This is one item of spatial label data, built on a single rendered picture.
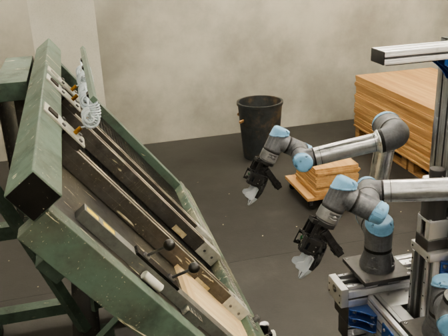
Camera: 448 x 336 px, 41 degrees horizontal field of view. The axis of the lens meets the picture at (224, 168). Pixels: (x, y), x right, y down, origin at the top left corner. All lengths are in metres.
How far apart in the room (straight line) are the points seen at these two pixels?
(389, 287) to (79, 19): 4.00
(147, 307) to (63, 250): 0.29
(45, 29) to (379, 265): 4.04
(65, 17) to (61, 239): 4.32
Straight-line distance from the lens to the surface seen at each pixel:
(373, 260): 2.63
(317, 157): 2.40
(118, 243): 1.88
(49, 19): 5.77
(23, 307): 4.23
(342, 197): 1.88
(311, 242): 1.91
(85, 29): 5.79
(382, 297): 2.67
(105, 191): 2.19
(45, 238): 1.58
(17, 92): 3.00
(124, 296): 1.68
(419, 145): 6.30
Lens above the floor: 2.40
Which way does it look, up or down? 21 degrees down
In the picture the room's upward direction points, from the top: 3 degrees counter-clockwise
